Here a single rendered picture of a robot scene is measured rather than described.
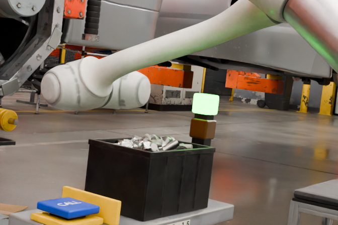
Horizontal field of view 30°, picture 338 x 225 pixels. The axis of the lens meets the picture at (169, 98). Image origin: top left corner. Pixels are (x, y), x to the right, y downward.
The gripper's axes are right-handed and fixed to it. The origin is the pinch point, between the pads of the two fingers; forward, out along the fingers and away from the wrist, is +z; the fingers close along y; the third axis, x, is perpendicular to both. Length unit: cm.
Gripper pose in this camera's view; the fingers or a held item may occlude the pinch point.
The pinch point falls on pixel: (30, 74)
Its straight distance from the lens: 184.4
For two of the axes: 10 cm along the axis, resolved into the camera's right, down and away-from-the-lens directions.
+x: -3.2, -7.2, -6.2
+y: 4.9, -6.9, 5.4
